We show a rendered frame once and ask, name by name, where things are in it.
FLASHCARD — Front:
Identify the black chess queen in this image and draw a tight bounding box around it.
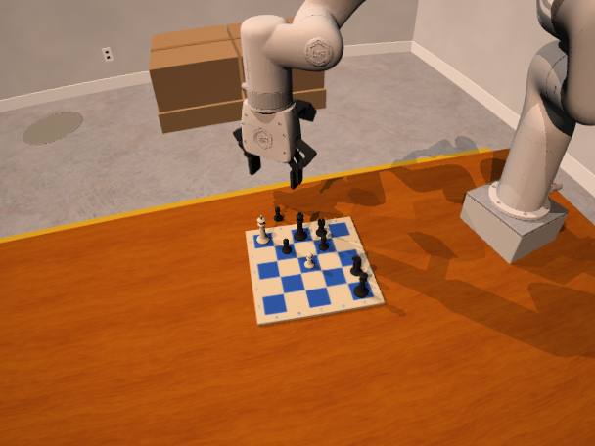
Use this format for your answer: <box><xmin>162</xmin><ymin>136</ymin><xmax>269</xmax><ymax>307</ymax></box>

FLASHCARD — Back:
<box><xmin>353</xmin><ymin>272</ymin><xmax>368</xmax><ymax>298</ymax></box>

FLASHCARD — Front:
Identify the black rook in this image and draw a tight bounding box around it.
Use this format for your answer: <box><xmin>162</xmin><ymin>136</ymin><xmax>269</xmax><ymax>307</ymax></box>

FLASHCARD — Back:
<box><xmin>316</xmin><ymin>218</ymin><xmax>327</xmax><ymax>237</ymax></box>

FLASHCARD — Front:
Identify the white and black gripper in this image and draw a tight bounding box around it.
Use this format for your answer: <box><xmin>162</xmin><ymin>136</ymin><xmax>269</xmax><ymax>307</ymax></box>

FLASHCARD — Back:
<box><xmin>233</xmin><ymin>99</ymin><xmax>317</xmax><ymax>190</ymax></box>

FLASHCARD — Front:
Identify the black chess king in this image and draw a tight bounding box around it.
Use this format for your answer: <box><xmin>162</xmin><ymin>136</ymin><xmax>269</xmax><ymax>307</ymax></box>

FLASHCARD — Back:
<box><xmin>294</xmin><ymin>212</ymin><xmax>306</xmax><ymax>241</ymax></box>

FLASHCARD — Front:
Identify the blue and cream chessboard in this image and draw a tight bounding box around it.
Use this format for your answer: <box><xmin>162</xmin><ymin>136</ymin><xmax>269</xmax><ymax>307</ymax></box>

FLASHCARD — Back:
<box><xmin>246</xmin><ymin>217</ymin><xmax>385</xmax><ymax>326</ymax></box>

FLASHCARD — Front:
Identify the black knight chess piece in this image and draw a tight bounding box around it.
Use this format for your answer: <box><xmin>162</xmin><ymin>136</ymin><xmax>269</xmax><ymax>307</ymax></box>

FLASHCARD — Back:
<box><xmin>350</xmin><ymin>256</ymin><xmax>362</xmax><ymax>276</ymax></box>

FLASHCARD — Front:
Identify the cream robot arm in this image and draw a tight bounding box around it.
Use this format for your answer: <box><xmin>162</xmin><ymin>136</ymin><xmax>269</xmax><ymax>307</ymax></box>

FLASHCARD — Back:
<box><xmin>241</xmin><ymin>0</ymin><xmax>595</xmax><ymax>221</ymax></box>

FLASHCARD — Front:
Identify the white pawn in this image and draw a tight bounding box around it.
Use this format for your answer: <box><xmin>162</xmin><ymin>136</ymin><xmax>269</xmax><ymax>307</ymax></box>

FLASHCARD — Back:
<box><xmin>304</xmin><ymin>252</ymin><xmax>315</xmax><ymax>269</ymax></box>

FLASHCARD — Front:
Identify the black pawn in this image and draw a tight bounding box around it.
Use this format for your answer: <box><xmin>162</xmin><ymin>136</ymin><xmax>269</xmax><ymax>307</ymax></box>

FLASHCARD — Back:
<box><xmin>282</xmin><ymin>239</ymin><xmax>292</xmax><ymax>254</ymax></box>
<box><xmin>318</xmin><ymin>235</ymin><xmax>328</xmax><ymax>251</ymax></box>
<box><xmin>274</xmin><ymin>206</ymin><xmax>283</xmax><ymax>222</ymax></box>

